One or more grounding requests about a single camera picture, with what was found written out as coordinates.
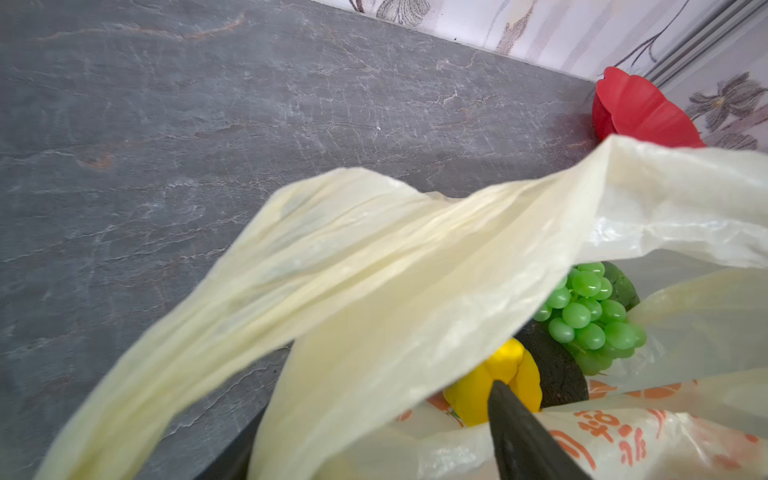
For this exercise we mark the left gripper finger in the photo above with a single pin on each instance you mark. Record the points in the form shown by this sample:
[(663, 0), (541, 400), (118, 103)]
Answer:
[(523, 449)]

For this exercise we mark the yellow plastic bag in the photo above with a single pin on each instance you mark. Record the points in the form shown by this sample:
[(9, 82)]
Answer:
[(385, 295)]

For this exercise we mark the red flower-shaped plate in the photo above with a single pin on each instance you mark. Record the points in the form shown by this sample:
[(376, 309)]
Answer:
[(632, 106)]

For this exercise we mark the dark fake avocado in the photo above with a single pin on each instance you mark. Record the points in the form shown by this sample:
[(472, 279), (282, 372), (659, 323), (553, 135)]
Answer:
[(561, 379)]

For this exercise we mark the green fake grapes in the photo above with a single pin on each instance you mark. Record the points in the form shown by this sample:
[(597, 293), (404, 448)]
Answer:
[(594, 329)]

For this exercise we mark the green bumpy fake fruit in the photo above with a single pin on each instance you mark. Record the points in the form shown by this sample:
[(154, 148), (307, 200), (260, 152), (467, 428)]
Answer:
[(623, 290)]

